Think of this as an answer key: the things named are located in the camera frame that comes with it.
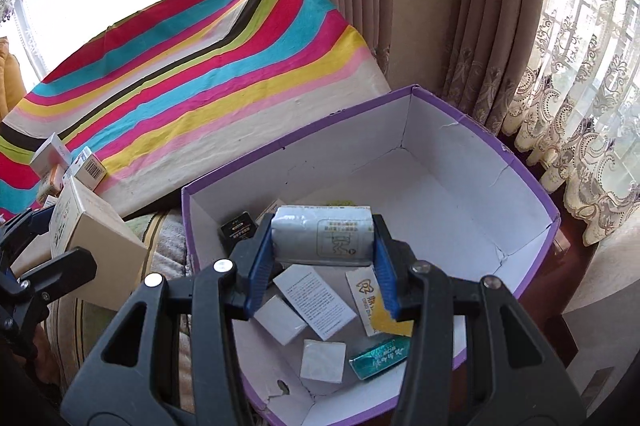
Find beige striped seat cushion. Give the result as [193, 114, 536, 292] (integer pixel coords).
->
[47, 209, 251, 417]

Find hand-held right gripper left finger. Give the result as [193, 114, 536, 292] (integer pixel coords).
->
[60, 213, 281, 426]

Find colourful striped cushion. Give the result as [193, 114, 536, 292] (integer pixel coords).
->
[0, 0, 392, 219]

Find white lace sheer curtain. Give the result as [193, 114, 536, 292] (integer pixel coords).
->
[500, 0, 640, 247]

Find white barcode box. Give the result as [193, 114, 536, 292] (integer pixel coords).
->
[67, 146, 109, 192]

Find white box pink print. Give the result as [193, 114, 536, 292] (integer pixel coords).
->
[29, 132, 71, 174]

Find small grey box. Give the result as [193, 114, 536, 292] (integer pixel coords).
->
[253, 295, 308, 347]

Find white cube box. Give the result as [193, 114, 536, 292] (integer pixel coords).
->
[300, 338, 347, 384]

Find purple cardboard box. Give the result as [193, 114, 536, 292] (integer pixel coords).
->
[181, 85, 562, 426]

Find yellow box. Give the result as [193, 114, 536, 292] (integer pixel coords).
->
[375, 303, 416, 338]

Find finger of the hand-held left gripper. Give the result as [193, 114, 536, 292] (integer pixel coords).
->
[0, 206, 53, 257]
[15, 246, 98, 307]

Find orange and white box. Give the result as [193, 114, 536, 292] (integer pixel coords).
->
[39, 166, 68, 197]

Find beige upholstered furniture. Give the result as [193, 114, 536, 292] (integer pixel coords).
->
[560, 231, 640, 407]

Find beige gold-trimmed box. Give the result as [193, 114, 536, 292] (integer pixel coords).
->
[50, 176, 149, 312]

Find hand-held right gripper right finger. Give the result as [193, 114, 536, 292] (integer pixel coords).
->
[372, 213, 588, 426]

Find white box red-blue print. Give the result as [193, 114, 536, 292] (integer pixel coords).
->
[272, 265, 357, 342]

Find teal and white box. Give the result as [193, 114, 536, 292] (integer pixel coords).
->
[348, 335, 412, 380]

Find yellow leather sofa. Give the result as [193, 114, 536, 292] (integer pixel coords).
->
[0, 37, 27, 119]

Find black printed box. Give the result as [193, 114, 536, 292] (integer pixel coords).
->
[218, 215, 258, 264]

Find silver packet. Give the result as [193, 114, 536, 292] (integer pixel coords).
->
[270, 205, 376, 266]

